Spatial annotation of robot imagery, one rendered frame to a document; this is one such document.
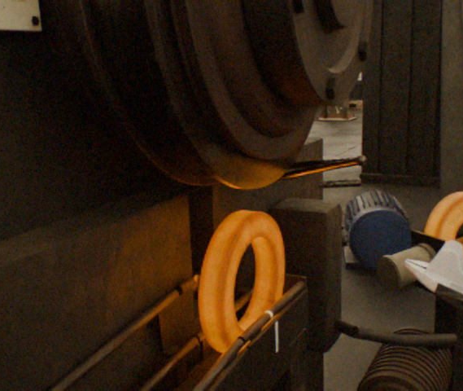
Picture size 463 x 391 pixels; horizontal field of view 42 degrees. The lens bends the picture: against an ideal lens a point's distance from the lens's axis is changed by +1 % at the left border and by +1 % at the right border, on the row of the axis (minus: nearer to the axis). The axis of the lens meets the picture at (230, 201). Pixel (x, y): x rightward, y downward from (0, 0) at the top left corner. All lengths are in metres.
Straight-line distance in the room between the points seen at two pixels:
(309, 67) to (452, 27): 2.88
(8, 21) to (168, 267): 0.33
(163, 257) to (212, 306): 0.08
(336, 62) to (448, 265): 0.29
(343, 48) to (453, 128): 2.76
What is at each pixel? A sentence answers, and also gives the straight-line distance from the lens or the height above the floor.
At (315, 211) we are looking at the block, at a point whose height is 0.80.
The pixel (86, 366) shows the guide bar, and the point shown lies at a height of 0.75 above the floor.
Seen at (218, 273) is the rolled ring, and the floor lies 0.79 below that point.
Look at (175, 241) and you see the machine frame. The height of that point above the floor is 0.82.
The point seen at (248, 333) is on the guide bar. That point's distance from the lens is 0.73.
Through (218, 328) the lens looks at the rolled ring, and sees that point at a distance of 0.72.
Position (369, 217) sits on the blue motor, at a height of 0.30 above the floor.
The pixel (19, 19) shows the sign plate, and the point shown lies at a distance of 0.59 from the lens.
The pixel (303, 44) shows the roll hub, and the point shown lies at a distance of 0.59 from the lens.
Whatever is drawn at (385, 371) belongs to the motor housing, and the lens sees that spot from 1.05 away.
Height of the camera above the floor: 1.03
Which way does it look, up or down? 14 degrees down
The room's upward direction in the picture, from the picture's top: 2 degrees counter-clockwise
